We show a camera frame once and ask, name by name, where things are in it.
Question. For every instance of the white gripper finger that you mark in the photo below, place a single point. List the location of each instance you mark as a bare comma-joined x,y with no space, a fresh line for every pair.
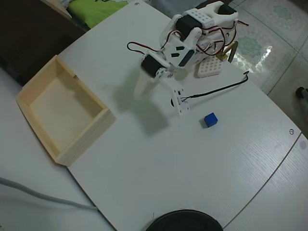
156,78
140,86

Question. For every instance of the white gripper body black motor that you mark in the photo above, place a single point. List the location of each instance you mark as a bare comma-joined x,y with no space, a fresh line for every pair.
151,66

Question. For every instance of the small blue cube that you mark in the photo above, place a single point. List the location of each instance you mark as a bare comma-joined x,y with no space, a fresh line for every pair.
211,119

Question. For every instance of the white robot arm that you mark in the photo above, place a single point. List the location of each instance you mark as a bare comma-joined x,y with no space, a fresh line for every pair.
204,16

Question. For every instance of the open wooden box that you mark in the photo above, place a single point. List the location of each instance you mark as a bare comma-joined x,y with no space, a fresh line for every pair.
65,110

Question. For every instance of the round table screw cap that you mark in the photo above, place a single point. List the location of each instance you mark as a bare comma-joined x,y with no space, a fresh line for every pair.
291,131
136,3

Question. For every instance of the green cloth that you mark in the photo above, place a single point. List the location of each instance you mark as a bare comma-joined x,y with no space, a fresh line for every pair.
96,12

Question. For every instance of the yellow table clamp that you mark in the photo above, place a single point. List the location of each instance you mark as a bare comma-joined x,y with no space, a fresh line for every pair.
232,51

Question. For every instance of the light wooden board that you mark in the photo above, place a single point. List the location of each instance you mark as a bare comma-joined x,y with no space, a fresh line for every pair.
56,6

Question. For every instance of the dark brown furniture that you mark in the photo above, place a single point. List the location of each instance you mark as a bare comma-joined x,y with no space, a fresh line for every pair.
29,36

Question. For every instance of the black round object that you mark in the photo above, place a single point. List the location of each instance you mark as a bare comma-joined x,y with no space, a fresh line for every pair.
185,221

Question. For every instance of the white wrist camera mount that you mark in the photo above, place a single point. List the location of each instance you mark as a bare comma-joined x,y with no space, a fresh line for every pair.
179,103

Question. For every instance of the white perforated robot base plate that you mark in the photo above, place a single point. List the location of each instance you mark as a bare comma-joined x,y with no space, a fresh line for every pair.
209,67

